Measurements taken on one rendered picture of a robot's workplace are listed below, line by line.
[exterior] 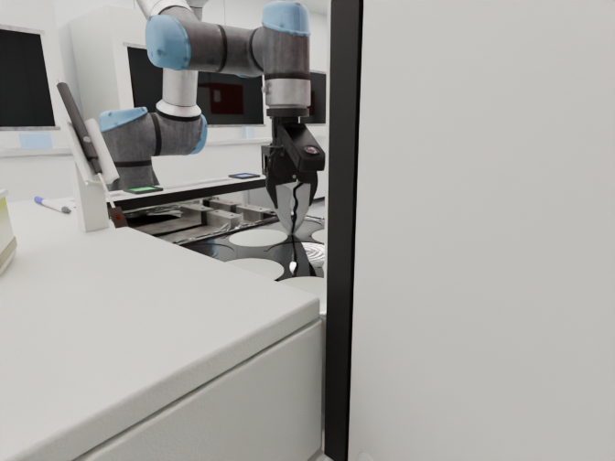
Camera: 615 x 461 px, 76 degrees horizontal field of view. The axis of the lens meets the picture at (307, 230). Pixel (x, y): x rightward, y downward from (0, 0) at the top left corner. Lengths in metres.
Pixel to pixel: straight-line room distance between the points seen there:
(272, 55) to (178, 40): 0.14
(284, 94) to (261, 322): 0.44
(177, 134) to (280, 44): 0.55
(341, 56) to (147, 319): 0.22
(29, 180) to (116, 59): 1.25
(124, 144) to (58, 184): 2.41
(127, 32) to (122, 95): 0.52
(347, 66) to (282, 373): 0.21
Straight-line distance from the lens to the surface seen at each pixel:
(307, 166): 0.59
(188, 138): 1.15
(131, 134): 1.10
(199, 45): 0.69
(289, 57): 0.66
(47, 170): 3.46
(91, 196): 0.54
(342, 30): 0.27
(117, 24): 3.99
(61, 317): 0.32
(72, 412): 0.23
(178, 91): 1.11
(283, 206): 0.67
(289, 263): 0.56
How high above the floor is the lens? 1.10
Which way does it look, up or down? 16 degrees down
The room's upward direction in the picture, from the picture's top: straight up
